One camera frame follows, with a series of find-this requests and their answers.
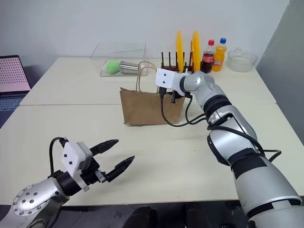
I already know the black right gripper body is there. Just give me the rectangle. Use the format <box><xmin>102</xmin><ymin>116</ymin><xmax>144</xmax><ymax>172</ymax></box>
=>
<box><xmin>165</xmin><ymin>87</ymin><xmax>189</xmax><ymax>98</ymax></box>

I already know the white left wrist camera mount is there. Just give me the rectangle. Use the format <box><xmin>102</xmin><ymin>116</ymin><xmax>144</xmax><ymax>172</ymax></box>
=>
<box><xmin>61</xmin><ymin>142</ymin><xmax>94</xmax><ymax>192</ymax></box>

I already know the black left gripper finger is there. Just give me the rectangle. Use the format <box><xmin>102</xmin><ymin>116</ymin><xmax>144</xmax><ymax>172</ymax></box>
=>
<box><xmin>104</xmin><ymin>155</ymin><xmax>135</xmax><ymax>183</ymax></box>
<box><xmin>89</xmin><ymin>139</ymin><xmax>119</xmax><ymax>157</ymax></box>

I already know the cola bottle red cap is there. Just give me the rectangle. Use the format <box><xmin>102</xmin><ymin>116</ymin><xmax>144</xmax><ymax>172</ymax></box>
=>
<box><xmin>201</xmin><ymin>39</ymin><xmax>215</xmax><ymax>75</ymax></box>

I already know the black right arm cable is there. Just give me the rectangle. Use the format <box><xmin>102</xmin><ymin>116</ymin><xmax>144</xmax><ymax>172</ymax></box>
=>
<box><xmin>157</xmin><ymin>87</ymin><xmax>283</xmax><ymax>162</ymax></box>

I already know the laptop with pink screen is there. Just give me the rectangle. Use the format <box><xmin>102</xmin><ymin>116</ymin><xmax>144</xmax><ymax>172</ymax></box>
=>
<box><xmin>0</xmin><ymin>55</ymin><xmax>32</xmax><ymax>130</ymax></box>

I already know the brown paper bag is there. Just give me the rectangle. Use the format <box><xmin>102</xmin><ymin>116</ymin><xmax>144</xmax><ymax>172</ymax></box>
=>
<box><xmin>119</xmin><ymin>61</ymin><xmax>186</xmax><ymax>127</ymax></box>

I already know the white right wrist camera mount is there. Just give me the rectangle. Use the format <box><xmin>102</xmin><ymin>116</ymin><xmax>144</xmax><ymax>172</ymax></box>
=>
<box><xmin>154</xmin><ymin>68</ymin><xmax>190</xmax><ymax>92</ymax></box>

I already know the dark brown dish rack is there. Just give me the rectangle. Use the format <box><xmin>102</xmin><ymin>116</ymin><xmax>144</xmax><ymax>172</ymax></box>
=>
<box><xmin>160</xmin><ymin>51</ymin><xmax>195</xmax><ymax>73</ymax></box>

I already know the stainless steel cup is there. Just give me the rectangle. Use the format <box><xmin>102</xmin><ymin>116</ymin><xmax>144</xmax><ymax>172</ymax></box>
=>
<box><xmin>119</xmin><ymin>60</ymin><xmax>140</xmax><ymax>76</ymax></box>

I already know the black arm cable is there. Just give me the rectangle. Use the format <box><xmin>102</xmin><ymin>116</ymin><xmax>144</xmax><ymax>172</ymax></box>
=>
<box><xmin>157</xmin><ymin>87</ymin><xmax>283</xmax><ymax>162</ymax></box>
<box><xmin>48</xmin><ymin>137</ymin><xmax>69</xmax><ymax>178</ymax></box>

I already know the green fuzzy ball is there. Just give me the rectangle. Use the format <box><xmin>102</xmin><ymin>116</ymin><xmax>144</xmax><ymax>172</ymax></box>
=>
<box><xmin>105</xmin><ymin>60</ymin><xmax>121</xmax><ymax>76</ymax></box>

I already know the clear acrylic box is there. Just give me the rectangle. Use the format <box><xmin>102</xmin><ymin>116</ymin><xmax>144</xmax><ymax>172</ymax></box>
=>
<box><xmin>90</xmin><ymin>42</ymin><xmax>147</xmax><ymax>60</ymax></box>

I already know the clear glass bowl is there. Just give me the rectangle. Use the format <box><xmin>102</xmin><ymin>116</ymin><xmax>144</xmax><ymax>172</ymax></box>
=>
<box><xmin>227</xmin><ymin>47</ymin><xmax>259</xmax><ymax>72</ymax></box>

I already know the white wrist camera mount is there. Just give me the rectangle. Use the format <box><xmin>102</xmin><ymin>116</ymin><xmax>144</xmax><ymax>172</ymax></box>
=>
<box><xmin>61</xmin><ymin>142</ymin><xmax>94</xmax><ymax>192</ymax></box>
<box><xmin>154</xmin><ymin>68</ymin><xmax>190</xmax><ymax>92</ymax></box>

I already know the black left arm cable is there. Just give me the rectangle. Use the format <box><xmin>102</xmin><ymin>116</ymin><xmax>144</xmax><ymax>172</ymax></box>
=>
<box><xmin>48</xmin><ymin>137</ymin><xmax>69</xmax><ymax>178</ymax></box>

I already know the yellow plate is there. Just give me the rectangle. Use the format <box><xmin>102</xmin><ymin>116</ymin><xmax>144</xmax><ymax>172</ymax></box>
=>
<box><xmin>190</xmin><ymin>30</ymin><xmax>201</xmax><ymax>72</ymax></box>
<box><xmin>175</xmin><ymin>30</ymin><xmax>185</xmax><ymax>73</ymax></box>

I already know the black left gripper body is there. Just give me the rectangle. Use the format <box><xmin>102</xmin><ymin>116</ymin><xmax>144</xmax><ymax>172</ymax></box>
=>
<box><xmin>80</xmin><ymin>158</ymin><xmax>108</xmax><ymax>186</ymax></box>

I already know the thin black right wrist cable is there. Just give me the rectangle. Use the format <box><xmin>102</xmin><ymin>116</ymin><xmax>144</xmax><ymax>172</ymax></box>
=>
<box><xmin>183</xmin><ymin>95</ymin><xmax>208</xmax><ymax>125</ymax></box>

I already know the orange soda bottle blue cap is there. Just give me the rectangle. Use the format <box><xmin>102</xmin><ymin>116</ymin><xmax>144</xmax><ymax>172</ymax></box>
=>
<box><xmin>211</xmin><ymin>38</ymin><xmax>228</xmax><ymax>73</ymax></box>

